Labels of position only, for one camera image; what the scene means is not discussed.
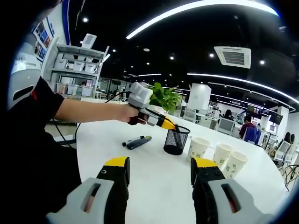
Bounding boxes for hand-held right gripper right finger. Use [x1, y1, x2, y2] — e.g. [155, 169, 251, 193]
[190, 156, 276, 224]

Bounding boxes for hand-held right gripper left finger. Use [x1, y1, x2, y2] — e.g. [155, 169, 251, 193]
[45, 155, 130, 224]

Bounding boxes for black mesh pen holder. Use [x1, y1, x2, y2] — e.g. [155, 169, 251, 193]
[163, 125, 191, 156]

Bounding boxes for black whiteboard marker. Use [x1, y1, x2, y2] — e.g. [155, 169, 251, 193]
[121, 135, 145, 147]

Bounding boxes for white printed paper cup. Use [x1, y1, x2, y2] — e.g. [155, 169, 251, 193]
[188, 137, 211, 162]
[212, 142, 234, 171]
[223, 151, 249, 179]

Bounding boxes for person's left hand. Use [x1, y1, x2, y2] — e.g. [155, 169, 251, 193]
[117, 103, 148, 126]

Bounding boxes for green potted plant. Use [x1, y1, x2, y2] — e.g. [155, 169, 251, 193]
[149, 82, 182, 115]

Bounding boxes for white office chair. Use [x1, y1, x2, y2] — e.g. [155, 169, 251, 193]
[183, 108, 197, 123]
[217, 117, 235, 136]
[275, 140, 292, 162]

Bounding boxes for group of white storage bins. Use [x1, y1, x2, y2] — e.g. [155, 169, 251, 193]
[55, 58, 98, 97]

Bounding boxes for blue jacket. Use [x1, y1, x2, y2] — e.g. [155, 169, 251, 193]
[242, 127, 263, 146]

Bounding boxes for white ribbed appliance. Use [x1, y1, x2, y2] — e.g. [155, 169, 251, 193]
[81, 33, 97, 49]

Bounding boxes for grey metal shelf rack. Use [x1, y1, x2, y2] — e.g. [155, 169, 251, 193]
[46, 44, 110, 99]

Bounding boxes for ceiling light strip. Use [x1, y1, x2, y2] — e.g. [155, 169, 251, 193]
[186, 72, 299, 105]
[126, 0, 280, 40]

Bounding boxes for person's black clothing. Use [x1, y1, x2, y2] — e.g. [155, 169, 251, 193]
[7, 77, 83, 214]

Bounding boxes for hanging monitor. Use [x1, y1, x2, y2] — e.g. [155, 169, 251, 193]
[247, 105, 263, 120]
[268, 112, 284, 125]

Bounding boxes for ceiling air conditioner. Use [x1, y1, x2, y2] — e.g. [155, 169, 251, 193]
[214, 46, 252, 70]

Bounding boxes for white worn chest device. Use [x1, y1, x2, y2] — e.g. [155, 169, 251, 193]
[7, 52, 42, 110]

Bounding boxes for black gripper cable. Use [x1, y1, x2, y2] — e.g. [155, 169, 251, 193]
[51, 90, 131, 150]

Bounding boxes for tangled black cables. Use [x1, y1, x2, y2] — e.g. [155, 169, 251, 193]
[284, 164, 299, 191]

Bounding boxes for wall poster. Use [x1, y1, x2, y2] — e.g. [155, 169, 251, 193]
[32, 16, 56, 63]

